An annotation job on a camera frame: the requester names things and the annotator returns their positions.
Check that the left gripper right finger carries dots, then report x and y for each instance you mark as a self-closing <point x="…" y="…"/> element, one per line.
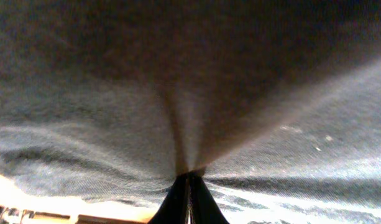
<point x="204" y="209"/>

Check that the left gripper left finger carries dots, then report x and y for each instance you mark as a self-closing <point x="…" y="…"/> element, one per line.
<point x="174" y="208"/>

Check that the dark navy t-shirt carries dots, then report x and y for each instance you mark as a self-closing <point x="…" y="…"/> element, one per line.
<point x="276" y="104"/>

